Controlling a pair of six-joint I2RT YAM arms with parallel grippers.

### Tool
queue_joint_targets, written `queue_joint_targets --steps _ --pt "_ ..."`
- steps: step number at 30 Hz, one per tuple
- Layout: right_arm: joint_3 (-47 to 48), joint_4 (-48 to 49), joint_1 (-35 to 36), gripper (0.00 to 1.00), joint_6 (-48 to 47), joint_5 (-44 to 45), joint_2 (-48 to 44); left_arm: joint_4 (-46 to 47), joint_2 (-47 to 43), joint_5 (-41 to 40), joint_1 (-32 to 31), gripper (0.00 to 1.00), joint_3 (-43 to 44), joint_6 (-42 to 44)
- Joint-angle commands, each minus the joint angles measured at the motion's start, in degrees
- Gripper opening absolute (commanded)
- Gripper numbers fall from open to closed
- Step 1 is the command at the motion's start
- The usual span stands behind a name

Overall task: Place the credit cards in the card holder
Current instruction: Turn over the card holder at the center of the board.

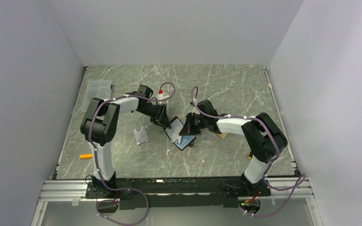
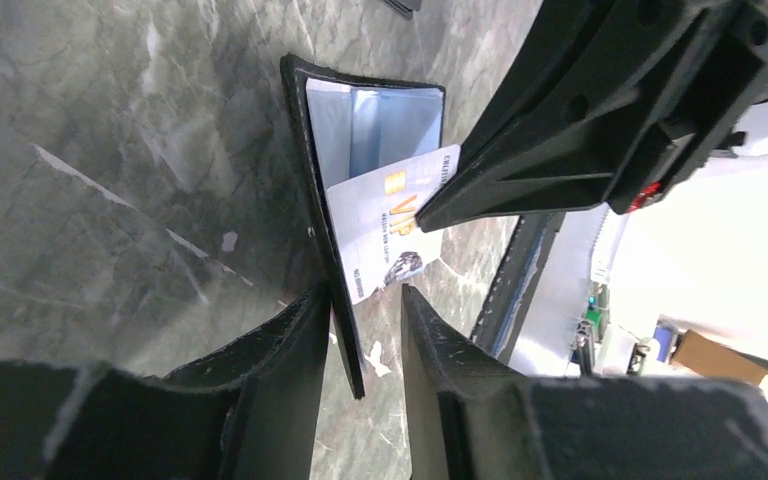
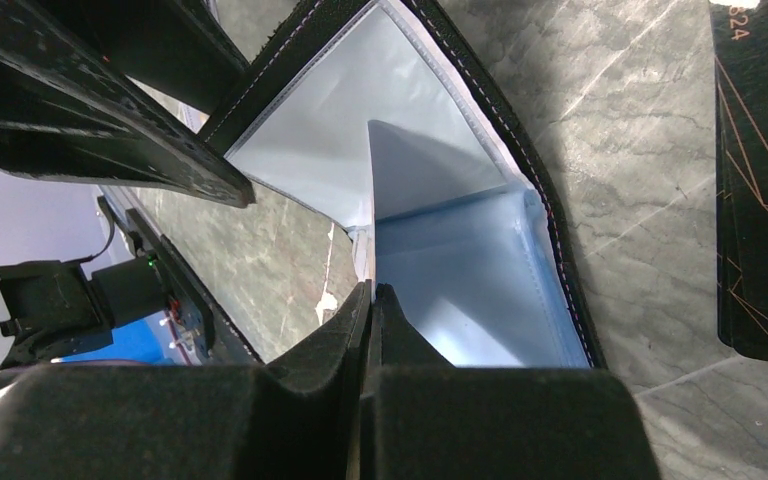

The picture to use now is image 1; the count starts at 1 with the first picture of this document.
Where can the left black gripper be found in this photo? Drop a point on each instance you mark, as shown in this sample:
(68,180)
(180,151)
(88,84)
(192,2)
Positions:
(161,117)

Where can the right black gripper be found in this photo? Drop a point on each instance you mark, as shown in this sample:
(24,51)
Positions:
(188,128)

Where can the clear plastic screw box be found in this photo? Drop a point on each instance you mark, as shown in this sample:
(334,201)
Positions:
(99,88)

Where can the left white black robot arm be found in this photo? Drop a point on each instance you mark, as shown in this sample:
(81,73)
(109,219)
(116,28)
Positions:
(100,121)

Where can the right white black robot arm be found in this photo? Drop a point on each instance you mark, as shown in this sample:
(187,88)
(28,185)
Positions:
(265,139)

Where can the silver credit card stack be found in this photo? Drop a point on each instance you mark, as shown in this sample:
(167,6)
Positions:
(141,135)

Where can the orange card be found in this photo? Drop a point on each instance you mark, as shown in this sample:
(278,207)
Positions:
(222,135)

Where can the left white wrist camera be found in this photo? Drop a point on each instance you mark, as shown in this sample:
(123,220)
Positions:
(162,96)

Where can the aluminium frame rail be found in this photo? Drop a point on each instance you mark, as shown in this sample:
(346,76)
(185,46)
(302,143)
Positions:
(75,191)

